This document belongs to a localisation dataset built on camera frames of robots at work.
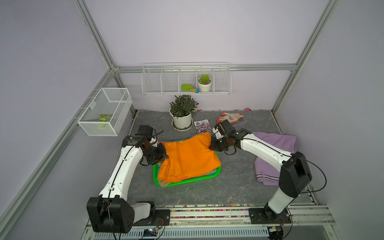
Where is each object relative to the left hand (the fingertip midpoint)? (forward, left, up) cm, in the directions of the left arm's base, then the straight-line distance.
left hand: (168, 157), depth 76 cm
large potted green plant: (+33, -7, 0) cm, 34 cm away
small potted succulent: (+41, -22, +15) cm, 49 cm away
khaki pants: (-11, +3, -5) cm, 13 cm away
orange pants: (+2, -10, -7) cm, 13 cm away
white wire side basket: (+25, +33, +9) cm, 42 cm away
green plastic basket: (-10, +6, -8) cm, 14 cm away
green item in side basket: (+18, +31, +13) cm, 38 cm away
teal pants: (-6, -23, -9) cm, 26 cm away
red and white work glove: (+39, -45, -17) cm, 62 cm away
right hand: (+7, -22, -4) cm, 24 cm away
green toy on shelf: (+48, -11, +7) cm, 50 cm away
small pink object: (+49, -61, -19) cm, 80 cm away
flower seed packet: (+33, -21, -18) cm, 43 cm away
